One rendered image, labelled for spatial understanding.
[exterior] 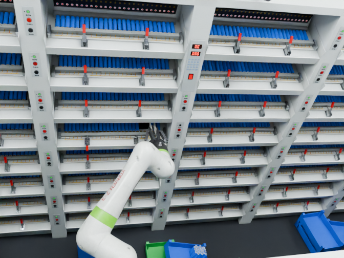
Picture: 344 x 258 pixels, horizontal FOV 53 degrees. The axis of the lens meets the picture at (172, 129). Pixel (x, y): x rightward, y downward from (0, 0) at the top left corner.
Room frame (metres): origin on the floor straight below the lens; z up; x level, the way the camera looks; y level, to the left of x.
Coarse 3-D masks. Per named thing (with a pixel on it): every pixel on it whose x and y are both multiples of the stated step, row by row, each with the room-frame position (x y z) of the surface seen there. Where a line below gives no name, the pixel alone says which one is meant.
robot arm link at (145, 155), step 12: (144, 144) 1.09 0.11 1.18; (132, 156) 1.05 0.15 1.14; (144, 156) 1.05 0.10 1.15; (156, 156) 1.08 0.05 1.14; (132, 168) 0.99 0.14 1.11; (144, 168) 1.02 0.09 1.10; (120, 180) 0.95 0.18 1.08; (132, 180) 0.96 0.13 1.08; (108, 192) 0.90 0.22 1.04; (120, 192) 0.90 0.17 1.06; (96, 204) 0.86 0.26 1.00; (108, 204) 0.85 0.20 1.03; (120, 204) 0.87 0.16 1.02
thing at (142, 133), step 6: (96, 132) 1.35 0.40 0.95; (102, 132) 1.36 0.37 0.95; (108, 132) 1.37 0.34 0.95; (114, 132) 1.38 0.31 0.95; (120, 132) 1.39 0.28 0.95; (126, 132) 1.40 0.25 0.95; (132, 132) 1.40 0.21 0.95; (138, 132) 1.41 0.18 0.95; (144, 132) 1.42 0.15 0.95; (144, 138) 1.40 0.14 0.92
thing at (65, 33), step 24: (72, 0) 1.41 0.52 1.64; (96, 0) 1.44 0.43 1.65; (48, 24) 1.35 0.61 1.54; (72, 24) 1.36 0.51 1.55; (96, 24) 1.40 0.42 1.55; (120, 24) 1.44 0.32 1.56; (144, 24) 1.48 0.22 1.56; (168, 24) 1.52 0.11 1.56; (48, 48) 1.23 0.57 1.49; (72, 48) 1.26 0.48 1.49; (96, 48) 1.30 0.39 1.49; (120, 48) 1.33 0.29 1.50; (144, 48) 1.36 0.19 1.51; (168, 48) 1.41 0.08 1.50
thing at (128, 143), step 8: (56, 128) 1.29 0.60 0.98; (160, 128) 1.49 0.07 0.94; (56, 136) 1.26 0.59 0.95; (168, 136) 1.42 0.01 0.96; (56, 144) 1.23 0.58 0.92; (64, 144) 1.25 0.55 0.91; (72, 144) 1.27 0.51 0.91; (80, 144) 1.28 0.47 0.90; (96, 144) 1.30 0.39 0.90; (104, 144) 1.31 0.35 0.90; (112, 144) 1.32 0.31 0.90; (120, 144) 1.34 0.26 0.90; (128, 144) 1.35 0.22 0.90
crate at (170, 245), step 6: (168, 240) 1.26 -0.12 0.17; (168, 246) 1.26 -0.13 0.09; (174, 246) 1.27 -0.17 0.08; (180, 246) 1.28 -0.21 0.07; (186, 246) 1.30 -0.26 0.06; (192, 246) 1.31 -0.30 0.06; (204, 246) 1.32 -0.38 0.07; (168, 252) 1.18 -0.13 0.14; (174, 252) 1.23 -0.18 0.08; (180, 252) 1.24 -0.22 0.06; (186, 252) 1.26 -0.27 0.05
